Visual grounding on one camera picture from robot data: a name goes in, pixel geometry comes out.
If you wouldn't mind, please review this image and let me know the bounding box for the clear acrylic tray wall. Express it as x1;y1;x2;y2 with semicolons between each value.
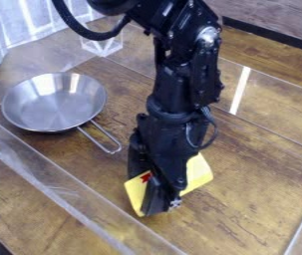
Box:
0;26;302;255

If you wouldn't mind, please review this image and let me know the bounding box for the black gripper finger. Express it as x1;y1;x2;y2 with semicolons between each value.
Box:
129;133;151;179
142;176;182;216

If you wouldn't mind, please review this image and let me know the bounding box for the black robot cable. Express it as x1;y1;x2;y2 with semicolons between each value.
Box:
51;0;133;42

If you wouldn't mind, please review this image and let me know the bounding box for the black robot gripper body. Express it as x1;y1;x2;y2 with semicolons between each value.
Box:
133;109;216;190

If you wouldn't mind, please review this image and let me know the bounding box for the yellow butter block toy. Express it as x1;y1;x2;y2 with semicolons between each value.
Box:
125;154;213;217

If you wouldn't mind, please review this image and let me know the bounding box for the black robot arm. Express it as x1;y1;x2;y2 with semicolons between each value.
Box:
87;0;224;216

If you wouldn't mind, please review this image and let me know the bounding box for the white sheer curtain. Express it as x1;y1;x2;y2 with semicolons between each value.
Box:
0;0;111;75

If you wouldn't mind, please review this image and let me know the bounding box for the silver metal frying pan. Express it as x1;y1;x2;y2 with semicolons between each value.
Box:
2;72;122;154

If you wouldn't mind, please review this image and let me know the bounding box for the black bar on table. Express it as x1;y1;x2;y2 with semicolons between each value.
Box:
222;16;302;50

